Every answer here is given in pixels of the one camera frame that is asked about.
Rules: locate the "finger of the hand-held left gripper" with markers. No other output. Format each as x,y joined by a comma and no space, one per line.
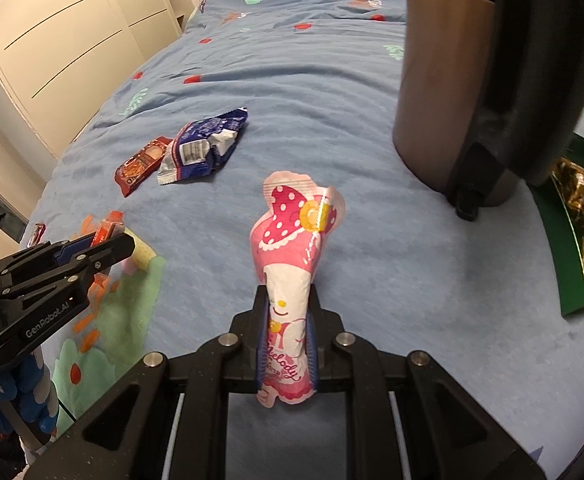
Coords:
107,255
67,252

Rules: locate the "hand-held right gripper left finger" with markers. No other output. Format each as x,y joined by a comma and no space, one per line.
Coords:
262,355

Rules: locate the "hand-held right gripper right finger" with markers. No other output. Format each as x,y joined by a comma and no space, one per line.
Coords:
313,355

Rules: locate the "small red snack packet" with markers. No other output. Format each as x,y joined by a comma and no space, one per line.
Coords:
107,225

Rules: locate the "pink character snack packet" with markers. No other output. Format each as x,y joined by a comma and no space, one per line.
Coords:
287,240

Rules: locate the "green tray box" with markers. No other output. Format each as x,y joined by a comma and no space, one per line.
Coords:
566,240

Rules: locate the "flat red snack packet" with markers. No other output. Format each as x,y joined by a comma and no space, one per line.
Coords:
38,235

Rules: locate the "pale yellow snack packet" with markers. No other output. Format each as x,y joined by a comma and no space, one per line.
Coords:
142,255

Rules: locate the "blue printed blanket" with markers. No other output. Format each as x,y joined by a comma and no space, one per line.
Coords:
371,285

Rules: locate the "dark red snack packet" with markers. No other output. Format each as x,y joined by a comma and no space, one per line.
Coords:
139,165

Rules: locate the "blue white snack packet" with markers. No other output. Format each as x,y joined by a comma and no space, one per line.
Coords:
202,142

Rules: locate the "white wardrobe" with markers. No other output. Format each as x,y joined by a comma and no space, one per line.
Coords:
72,35

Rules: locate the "brown pedal trash bin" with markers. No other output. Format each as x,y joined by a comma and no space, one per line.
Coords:
436,85

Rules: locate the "gold brown snack packet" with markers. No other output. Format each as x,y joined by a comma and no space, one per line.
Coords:
579,190

